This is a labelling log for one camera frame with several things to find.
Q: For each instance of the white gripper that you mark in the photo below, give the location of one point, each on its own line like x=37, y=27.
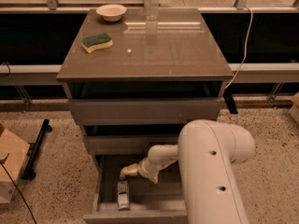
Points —
x=144, y=168

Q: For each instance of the clear plastic water bottle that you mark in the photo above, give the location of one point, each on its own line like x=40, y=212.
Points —
x=123, y=195

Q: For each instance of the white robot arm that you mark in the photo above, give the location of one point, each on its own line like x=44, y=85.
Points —
x=205, y=153

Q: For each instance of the grey middle drawer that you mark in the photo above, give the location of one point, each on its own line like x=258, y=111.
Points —
x=126, y=144

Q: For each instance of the grey open bottom drawer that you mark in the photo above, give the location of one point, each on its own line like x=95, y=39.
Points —
x=161, y=203

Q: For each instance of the grey top drawer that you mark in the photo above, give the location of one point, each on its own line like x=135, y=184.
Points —
x=140, y=112

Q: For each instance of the grey drawer cabinet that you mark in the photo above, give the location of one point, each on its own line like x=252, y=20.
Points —
x=175, y=57

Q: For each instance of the tall clear bottle on counter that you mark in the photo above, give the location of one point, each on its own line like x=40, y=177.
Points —
x=151, y=9

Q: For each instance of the black metal stand leg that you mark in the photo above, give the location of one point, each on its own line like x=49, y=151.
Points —
x=29, y=172

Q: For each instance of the cardboard box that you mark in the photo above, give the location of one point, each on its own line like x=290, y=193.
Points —
x=13, y=150

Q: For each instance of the green yellow sponge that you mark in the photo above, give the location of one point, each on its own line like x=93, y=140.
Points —
x=96, y=42

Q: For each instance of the white ceramic bowl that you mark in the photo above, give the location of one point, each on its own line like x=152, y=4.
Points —
x=112, y=12

